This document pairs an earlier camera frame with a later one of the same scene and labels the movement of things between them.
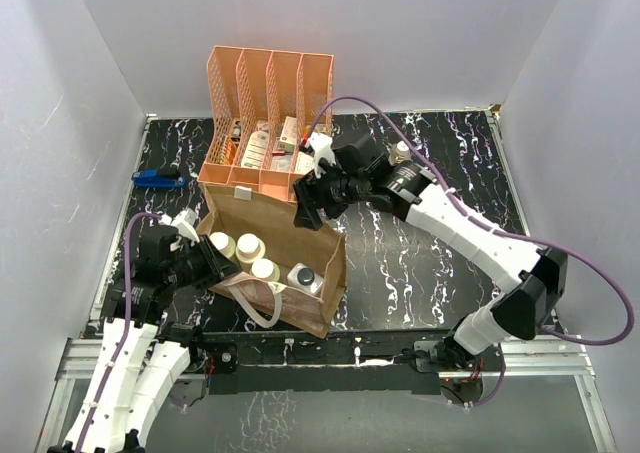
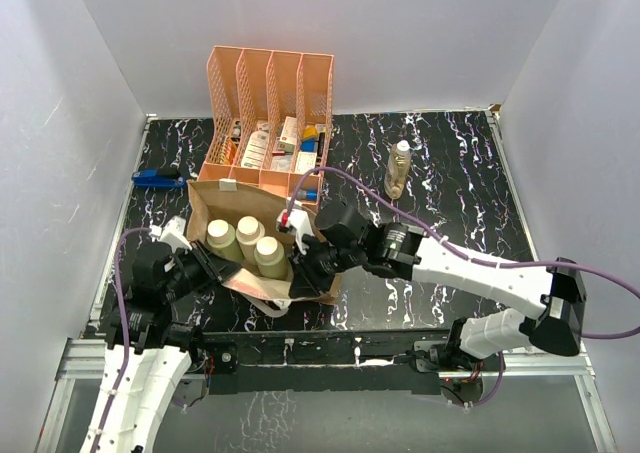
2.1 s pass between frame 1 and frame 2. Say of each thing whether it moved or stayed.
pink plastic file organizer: stayed
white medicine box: stayed
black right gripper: moved
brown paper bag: moved
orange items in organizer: stayed
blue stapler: stayed
